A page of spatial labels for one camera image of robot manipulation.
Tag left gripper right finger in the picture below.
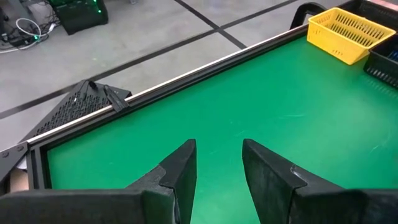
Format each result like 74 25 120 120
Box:
242 138 398 224

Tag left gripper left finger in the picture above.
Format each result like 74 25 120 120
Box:
0 139 198 224

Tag black perforated computer case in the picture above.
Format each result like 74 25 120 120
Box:
21 79 133 141

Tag black plastic basket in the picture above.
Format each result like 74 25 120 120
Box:
338 0 398 31
363 33 398 90

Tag yellow plastic basket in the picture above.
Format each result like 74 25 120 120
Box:
307 7 397 66

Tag computer tower green lights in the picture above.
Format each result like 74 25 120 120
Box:
48 0 109 36

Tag black rail clamp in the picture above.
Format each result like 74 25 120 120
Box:
103 84 130 113

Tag thick black cable loop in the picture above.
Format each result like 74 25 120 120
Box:
289 2 327 30

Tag white floor cable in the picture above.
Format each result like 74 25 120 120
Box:
0 17 50 54

